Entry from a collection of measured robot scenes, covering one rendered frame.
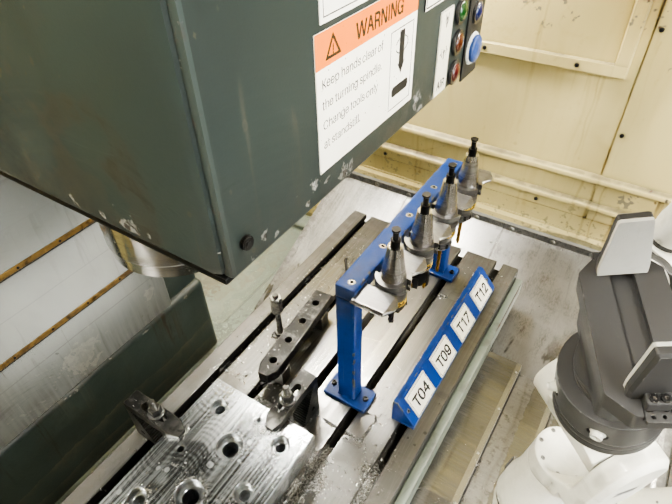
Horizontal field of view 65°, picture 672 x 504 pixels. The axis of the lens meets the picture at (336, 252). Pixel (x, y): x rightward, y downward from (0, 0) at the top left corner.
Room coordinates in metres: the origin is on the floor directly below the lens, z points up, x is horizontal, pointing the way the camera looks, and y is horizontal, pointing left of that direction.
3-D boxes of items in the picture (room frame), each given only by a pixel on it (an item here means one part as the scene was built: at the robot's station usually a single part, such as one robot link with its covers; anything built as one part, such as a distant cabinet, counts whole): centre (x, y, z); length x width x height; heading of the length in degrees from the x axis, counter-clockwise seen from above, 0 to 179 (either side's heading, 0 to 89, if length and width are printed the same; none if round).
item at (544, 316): (1.01, -0.19, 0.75); 0.89 x 0.70 x 0.26; 56
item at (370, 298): (0.59, -0.07, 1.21); 0.07 x 0.05 x 0.01; 56
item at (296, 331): (0.75, 0.09, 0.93); 0.26 x 0.05 x 0.06; 151
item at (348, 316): (0.62, -0.02, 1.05); 0.10 x 0.05 x 0.30; 56
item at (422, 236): (0.73, -0.16, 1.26); 0.04 x 0.04 x 0.07
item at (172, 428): (0.53, 0.34, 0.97); 0.13 x 0.03 x 0.15; 56
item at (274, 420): (0.55, 0.09, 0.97); 0.13 x 0.03 x 0.15; 146
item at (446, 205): (0.82, -0.22, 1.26); 0.04 x 0.04 x 0.07
